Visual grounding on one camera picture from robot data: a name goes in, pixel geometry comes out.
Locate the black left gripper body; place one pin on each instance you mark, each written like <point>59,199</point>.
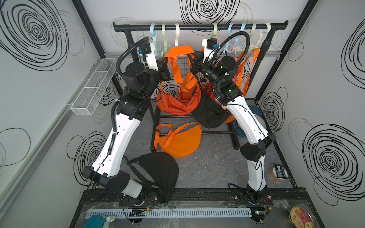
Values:
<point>159,75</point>

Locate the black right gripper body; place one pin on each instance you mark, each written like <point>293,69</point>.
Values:
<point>201,68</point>

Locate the red-orange strap sling bag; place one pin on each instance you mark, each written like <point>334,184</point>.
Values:
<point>189,92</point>

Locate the orange crescent shoulder bag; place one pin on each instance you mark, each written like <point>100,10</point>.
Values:
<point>242,78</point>

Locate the black crescent shoulder bag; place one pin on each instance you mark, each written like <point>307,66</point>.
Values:
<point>210,113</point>

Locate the pink backpack bag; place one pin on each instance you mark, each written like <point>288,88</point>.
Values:
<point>220,76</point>

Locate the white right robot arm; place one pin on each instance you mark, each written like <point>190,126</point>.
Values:
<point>254,151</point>

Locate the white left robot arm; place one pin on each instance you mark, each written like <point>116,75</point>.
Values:
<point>126,115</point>

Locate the middle white hook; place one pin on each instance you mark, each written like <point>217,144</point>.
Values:
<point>177,34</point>

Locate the middle light green hook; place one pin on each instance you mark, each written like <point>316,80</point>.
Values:
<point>215,30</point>

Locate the leftmost light blue hook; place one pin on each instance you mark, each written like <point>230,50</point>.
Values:
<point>154,34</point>

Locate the left light green hook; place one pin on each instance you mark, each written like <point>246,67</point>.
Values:
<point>166,46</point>

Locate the light green swivel hook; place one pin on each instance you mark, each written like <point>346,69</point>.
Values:
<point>252,32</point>

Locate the white swivel hook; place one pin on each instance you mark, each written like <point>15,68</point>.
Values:
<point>261,35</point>

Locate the dark grey clothes rack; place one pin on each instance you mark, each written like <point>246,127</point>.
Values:
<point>232,130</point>

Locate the teal tray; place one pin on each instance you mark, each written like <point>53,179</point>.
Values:
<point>255,110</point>

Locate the white plate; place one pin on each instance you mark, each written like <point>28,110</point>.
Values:
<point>241,133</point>

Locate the teal round lid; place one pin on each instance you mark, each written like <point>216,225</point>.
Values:
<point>99,221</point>

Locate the round printed tin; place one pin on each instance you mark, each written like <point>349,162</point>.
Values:
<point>300,218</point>

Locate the black wire basket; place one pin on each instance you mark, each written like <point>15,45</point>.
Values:
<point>184,67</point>

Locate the aluminium wall rail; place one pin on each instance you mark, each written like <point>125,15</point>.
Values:
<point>269,54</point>

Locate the white wire basket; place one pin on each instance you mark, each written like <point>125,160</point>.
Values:
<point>97,81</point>

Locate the black orange strap bag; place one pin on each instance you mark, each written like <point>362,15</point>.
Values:
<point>162,168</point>

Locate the black corner frame post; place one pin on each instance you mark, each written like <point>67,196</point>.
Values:
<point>114,89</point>

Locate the right black frame post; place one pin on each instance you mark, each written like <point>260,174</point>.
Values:
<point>311,4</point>

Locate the white slotted cable duct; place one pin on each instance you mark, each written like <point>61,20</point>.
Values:
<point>172,213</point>

